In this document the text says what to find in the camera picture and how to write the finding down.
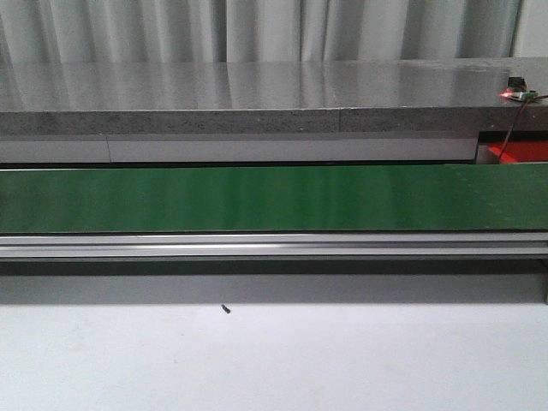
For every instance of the grey curtain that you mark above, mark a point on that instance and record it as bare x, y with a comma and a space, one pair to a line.
254, 31

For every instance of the green conveyor belt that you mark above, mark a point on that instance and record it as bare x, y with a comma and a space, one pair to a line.
445, 197

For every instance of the small black sensor cube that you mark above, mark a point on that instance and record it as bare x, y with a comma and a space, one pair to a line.
517, 84

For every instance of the grey stone counter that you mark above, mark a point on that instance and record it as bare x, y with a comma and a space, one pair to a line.
268, 98

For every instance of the aluminium conveyor frame rail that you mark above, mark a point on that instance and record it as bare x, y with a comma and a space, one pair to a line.
465, 268

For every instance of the red plastic tray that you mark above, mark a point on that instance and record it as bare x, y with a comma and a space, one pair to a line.
520, 152

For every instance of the small green circuit board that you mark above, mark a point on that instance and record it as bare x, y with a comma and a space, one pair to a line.
518, 95

